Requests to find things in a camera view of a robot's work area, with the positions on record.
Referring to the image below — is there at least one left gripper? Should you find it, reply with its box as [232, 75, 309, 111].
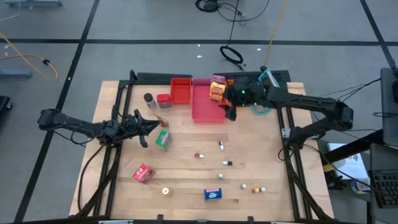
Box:
[123, 108, 160, 149]

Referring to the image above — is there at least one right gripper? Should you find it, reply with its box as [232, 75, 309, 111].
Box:
[218, 79, 264, 123]

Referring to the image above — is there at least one brown snack packet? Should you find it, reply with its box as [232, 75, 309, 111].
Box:
[153, 113, 170, 128]

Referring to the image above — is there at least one yellow Corn Pops cereal box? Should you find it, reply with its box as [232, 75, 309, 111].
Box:
[208, 81, 226, 102]

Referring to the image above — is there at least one green Apple Jacks cereal box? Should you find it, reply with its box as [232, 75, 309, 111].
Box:
[155, 129, 174, 152]

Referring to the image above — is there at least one red Froot Loops cereal box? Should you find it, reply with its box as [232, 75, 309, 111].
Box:
[132, 163, 156, 185]

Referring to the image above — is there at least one blue Frosted Flakes cereal box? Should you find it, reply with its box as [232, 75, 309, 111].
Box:
[203, 187, 223, 201]

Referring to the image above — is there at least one pink plastic bin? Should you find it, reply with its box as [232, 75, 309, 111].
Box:
[191, 78, 228, 124]

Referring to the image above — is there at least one pink cereal box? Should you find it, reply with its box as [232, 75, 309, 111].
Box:
[210, 75, 228, 86]

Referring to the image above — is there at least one black-lidded spice jar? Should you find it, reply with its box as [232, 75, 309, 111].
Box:
[143, 92, 157, 110]

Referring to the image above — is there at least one red-lidded spice tin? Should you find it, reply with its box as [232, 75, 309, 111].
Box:
[156, 93, 172, 109]

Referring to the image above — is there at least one red plastic basket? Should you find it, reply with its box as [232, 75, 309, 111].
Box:
[169, 77, 193, 105]

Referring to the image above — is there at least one teal-trimmed metal box grater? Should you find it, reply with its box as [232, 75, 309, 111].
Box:
[250, 68, 282, 116]

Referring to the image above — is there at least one black desk beam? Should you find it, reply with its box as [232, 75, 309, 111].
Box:
[323, 129, 385, 166]

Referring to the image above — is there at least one white paper sheet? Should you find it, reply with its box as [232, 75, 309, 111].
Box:
[326, 142, 369, 180]

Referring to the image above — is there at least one black caster wheel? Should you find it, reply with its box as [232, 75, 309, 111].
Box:
[0, 95, 13, 112]

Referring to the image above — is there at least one round printed sticker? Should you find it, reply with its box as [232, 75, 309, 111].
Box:
[350, 177, 373, 195]

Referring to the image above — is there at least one grey laptop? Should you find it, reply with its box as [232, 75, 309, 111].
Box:
[379, 67, 398, 150]

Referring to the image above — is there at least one black keyboard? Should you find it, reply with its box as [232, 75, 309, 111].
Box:
[368, 169, 398, 209]

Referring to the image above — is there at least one black aluminium table frame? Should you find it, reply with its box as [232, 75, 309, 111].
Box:
[70, 70, 335, 224]

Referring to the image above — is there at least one black coiled cable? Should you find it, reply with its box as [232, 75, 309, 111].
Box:
[219, 45, 246, 72]

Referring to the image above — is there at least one yellow hanging cable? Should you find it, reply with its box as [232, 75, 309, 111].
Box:
[263, 0, 289, 68]

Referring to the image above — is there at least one black cable bundle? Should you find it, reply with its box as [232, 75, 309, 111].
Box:
[195, 0, 271, 26]

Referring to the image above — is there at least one yellow floor cable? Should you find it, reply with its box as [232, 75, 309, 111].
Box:
[0, 32, 59, 80]

